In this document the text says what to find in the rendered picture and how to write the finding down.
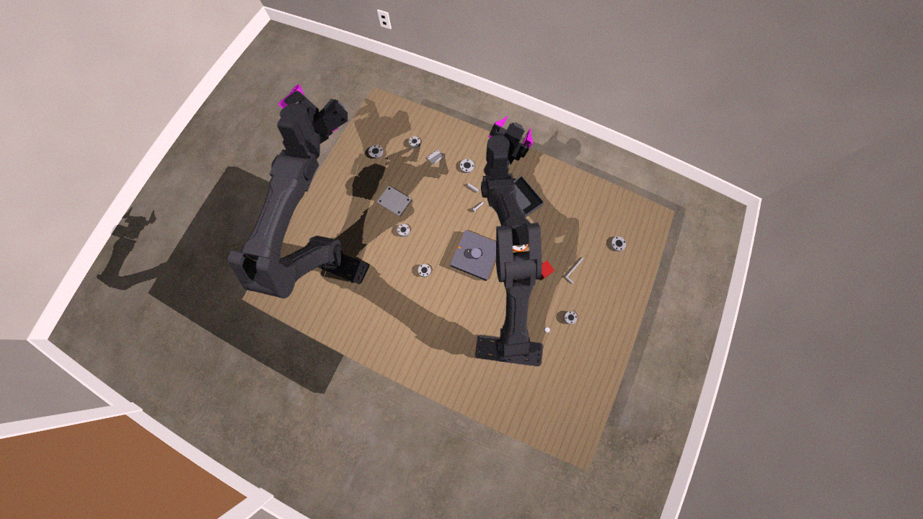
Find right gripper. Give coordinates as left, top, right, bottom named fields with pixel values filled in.
left=489, top=116, right=533, bottom=161

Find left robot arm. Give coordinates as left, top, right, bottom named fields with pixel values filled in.
left=228, top=99, right=368, bottom=298

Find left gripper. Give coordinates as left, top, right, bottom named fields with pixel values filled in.
left=278, top=84, right=319, bottom=114

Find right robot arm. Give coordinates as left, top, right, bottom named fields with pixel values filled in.
left=475, top=122, right=543, bottom=366

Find red cube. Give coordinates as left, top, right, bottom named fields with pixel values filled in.
left=540, top=261, right=555, bottom=280

